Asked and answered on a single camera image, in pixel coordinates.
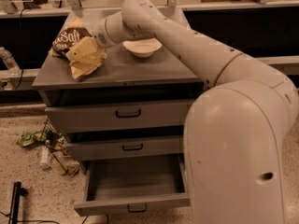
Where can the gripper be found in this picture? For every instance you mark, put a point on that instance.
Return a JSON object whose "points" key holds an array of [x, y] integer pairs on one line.
{"points": [[100, 34]]}

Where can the brown chip bag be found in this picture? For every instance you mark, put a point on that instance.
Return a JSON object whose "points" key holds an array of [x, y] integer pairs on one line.
{"points": [[65, 42]]}

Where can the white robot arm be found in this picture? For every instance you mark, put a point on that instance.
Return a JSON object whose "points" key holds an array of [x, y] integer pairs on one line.
{"points": [[234, 131]]}

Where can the grey drawer cabinet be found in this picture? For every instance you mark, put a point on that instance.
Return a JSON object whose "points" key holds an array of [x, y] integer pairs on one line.
{"points": [[122, 78]]}

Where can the grey top drawer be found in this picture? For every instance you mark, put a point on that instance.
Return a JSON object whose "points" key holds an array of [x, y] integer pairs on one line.
{"points": [[110, 117]]}

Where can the grey middle drawer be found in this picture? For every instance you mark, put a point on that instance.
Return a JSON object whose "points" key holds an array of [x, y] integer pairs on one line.
{"points": [[126, 148]]}

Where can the green snack bag floor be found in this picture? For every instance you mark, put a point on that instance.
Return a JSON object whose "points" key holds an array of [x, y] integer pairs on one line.
{"points": [[28, 138]]}

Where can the grey open bottom drawer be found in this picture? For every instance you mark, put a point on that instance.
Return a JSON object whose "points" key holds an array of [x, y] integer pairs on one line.
{"points": [[133, 185]]}

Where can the white paper bowl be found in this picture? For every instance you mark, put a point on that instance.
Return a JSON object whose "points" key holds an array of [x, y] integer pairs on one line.
{"points": [[142, 48]]}

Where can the clear plastic bottle left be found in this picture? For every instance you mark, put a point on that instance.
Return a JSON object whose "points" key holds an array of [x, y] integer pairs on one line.
{"points": [[8, 60]]}

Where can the plastic bottle on floor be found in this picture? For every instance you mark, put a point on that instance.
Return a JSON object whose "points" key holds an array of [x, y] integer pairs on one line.
{"points": [[45, 151]]}

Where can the black stand on floor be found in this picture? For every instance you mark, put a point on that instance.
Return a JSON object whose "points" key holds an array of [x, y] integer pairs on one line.
{"points": [[17, 192]]}

